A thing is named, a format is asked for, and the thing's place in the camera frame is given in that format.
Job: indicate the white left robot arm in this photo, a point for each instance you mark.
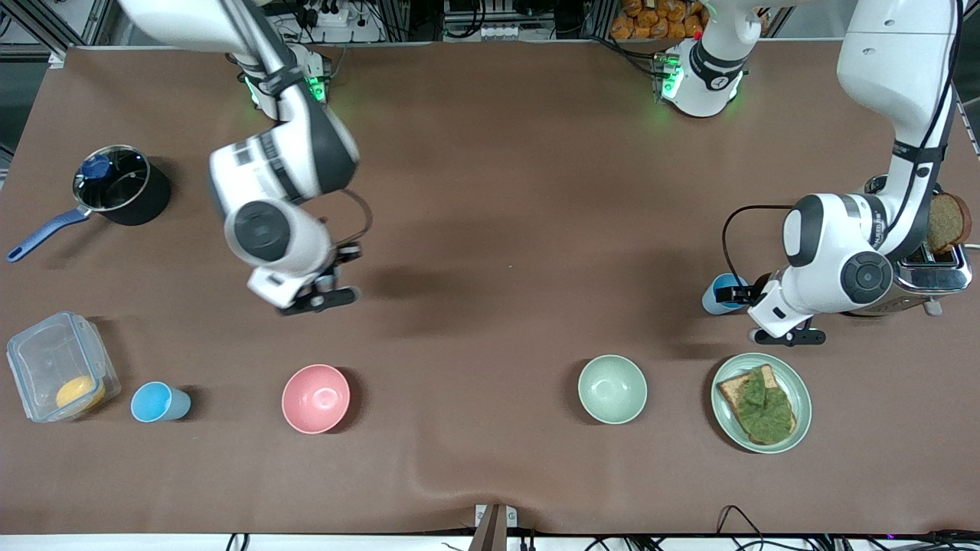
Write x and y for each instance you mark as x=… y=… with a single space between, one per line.
x=842 y=252

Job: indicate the pink bowl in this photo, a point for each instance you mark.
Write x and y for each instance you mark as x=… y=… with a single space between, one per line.
x=315 y=398

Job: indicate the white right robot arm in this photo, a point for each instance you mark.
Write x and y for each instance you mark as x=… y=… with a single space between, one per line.
x=268 y=229

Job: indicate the pale green plate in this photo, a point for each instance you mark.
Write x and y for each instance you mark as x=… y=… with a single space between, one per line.
x=800 y=398

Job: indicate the green lettuce leaf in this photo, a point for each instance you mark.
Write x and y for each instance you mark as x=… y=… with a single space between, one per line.
x=766 y=409

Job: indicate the beige and chrome toaster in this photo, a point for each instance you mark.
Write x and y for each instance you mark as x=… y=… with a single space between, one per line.
x=942 y=277

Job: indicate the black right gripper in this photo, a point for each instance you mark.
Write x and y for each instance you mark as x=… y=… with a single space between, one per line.
x=344 y=259

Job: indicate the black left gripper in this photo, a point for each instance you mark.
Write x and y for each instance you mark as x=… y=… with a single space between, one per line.
x=744 y=293

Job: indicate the light blue plastic cup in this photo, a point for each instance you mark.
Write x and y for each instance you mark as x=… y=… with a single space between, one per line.
x=157 y=402
x=712 y=304

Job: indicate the clear plastic food container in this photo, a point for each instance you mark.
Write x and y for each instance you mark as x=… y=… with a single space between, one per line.
x=50 y=360

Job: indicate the square toast bread slice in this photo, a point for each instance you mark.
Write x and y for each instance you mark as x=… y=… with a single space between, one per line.
x=731 y=394

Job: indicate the dark rounded bread slice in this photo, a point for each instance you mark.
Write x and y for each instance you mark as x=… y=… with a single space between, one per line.
x=949 y=222

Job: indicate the bag of orange buns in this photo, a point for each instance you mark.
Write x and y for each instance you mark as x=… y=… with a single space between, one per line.
x=658 y=19

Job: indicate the round yellow food piece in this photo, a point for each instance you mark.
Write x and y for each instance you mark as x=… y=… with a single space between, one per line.
x=79 y=393

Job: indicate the pale green bowl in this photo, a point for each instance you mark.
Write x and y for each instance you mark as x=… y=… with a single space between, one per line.
x=612 y=389

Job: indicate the white power strip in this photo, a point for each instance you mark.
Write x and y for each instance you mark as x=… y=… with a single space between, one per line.
x=341 y=15

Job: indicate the small dark blue object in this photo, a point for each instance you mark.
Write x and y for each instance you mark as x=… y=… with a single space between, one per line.
x=97 y=167

